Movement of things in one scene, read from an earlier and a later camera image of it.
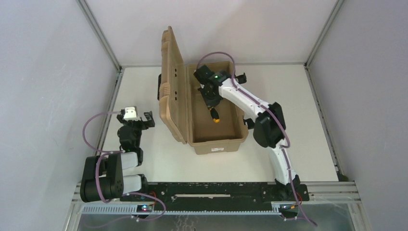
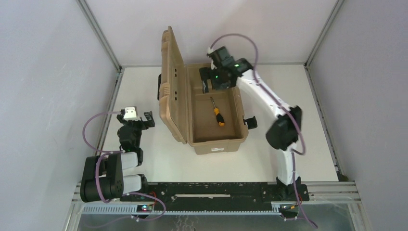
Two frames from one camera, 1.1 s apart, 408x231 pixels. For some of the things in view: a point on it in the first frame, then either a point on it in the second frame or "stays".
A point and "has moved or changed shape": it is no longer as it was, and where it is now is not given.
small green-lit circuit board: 144,208 stays
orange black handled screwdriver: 215,115 has moved or changed shape
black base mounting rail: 215,193 stays
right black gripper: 210,101 to 210,78
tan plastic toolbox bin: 184,114 stays
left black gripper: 135,121 stays
